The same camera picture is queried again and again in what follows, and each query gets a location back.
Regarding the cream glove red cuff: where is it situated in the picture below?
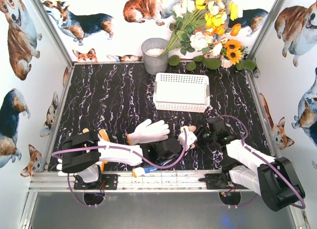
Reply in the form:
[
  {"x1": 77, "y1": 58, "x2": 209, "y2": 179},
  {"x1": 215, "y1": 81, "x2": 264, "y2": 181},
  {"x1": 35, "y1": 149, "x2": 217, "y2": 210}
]
[{"x1": 180, "y1": 126, "x2": 196, "y2": 149}]

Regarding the white perforated storage basket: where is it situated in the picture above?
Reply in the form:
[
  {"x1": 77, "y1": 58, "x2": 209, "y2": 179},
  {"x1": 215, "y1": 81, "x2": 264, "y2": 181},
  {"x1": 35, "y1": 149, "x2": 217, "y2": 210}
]
[{"x1": 153, "y1": 73, "x2": 210, "y2": 113}]

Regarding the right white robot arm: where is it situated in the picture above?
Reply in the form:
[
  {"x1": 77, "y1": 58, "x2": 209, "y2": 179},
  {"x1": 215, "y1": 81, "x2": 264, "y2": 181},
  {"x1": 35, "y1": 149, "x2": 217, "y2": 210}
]
[{"x1": 194, "y1": 116, "x2": 306, "y2": 212}]

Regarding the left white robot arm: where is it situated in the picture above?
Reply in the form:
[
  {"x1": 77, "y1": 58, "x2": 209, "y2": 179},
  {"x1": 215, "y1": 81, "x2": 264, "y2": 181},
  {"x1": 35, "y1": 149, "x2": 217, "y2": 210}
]
[{"x1": 98, "y1": 129, "x2": 188, "y2": 170}]

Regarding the plain white knit glove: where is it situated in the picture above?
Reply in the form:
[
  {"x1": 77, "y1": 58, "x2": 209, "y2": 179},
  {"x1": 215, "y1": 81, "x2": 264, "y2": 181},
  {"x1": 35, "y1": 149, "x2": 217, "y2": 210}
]
[{"x1": 127, "y1": 119, "x2": 170, "y2": 146}]

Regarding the blue dotted white glove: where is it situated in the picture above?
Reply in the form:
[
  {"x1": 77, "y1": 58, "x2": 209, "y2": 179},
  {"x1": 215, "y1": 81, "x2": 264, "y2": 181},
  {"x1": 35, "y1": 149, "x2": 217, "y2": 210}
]
[{"x1": 132, "y1": 166, "x2": 159, "y2": 178}]

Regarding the orange palm white glove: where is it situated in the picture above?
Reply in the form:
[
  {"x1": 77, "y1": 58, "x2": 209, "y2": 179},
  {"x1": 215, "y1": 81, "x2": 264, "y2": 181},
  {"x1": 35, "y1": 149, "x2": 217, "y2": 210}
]
[{"x1": 82, "y1": 128, "x2": 110, "y2": 172}]

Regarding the grey metal bucket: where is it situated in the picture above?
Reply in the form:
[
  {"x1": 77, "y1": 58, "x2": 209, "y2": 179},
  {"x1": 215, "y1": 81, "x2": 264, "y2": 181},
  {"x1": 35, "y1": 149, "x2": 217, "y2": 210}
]
[{"x1": 141, "y1": 38, "x2": 168, "y2": 75}]

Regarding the small sunflower pot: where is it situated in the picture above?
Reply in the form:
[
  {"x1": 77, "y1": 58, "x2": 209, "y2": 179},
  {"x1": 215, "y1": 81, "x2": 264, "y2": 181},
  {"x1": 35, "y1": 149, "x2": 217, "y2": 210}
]
[{"x1": 219, "y1": 39, "x2": 248, "y2": 68}]

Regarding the artificial flower bouquet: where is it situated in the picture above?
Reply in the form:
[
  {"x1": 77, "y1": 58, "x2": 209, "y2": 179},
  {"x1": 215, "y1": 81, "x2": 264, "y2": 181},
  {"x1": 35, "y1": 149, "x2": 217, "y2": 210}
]
[{"x1": 162, "y1": 0, "x2": 243, "y2": 55}]

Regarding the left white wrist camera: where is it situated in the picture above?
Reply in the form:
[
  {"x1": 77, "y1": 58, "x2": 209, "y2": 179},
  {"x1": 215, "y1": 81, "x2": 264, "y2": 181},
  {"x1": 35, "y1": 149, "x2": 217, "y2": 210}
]
[{"x1": 178, "y1": 131, "x2": 197, "y2": 151}]

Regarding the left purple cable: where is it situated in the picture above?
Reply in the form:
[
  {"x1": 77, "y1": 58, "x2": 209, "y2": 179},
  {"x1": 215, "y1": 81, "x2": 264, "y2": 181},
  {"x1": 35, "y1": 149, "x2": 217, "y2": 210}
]
[{"x1": 51, "y1": 128, "x2": 188, "y2": 207}]

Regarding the purple cable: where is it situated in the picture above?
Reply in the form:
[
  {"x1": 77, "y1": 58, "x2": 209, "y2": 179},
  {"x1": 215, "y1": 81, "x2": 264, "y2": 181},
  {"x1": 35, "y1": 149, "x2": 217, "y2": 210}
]
[
  {"x1": 51, "y1": 128, "x2": 188, "y2": 207},
  {"x1": 217, "y1": 114, "x2": 307, "y2": 210}
]

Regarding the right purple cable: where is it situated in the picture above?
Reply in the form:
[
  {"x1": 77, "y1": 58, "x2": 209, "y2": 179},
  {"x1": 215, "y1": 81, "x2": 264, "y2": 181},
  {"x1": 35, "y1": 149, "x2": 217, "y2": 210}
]
[{"x1": 217, "y1": 114, "x2": 307, "y2": 210}]

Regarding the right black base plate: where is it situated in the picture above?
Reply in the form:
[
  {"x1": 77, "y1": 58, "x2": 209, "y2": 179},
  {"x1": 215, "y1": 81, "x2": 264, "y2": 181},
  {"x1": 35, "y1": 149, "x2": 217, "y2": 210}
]
[{"x1": 198, "y1": 163, "x2": 240, "y2": 189}]

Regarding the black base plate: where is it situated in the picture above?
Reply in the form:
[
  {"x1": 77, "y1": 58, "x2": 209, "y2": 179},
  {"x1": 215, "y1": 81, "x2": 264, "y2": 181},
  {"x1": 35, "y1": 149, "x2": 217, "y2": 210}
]
[
  {"x1": 198, "y1": 163, "x2": 240, "y2": 189},
  {"x1": 74, "y1": 173, "x2": 118, "y2": 190}
]

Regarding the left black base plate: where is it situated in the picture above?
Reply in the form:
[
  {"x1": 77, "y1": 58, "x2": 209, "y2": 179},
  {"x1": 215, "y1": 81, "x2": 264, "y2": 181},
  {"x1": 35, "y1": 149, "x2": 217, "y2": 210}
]
[{"x1": 74, "y1": 173, "x2": 118, "y2": 190}]

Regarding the front aluminium rail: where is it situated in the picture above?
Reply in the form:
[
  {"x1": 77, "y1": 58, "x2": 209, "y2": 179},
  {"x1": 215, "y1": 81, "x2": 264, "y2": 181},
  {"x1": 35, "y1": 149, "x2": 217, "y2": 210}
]
[{"x1": 28, "y1": 170, "x2": 230, "y2": 192}]

